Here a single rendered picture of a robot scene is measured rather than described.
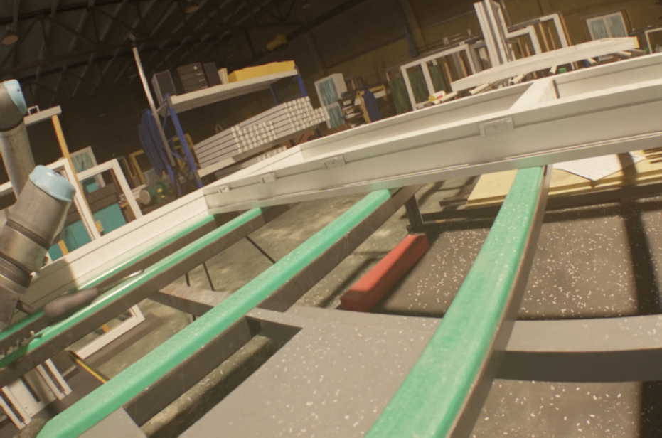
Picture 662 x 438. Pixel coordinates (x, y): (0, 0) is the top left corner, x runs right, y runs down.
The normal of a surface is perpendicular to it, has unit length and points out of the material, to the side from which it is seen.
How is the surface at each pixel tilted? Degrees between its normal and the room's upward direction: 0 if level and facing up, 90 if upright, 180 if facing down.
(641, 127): 90
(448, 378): 0
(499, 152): 90
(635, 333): 0
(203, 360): 90
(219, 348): 90
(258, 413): 0
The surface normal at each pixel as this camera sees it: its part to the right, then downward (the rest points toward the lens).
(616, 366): -0.58, 0.37
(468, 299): -0.33, -0.92
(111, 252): 0.72, -0.12
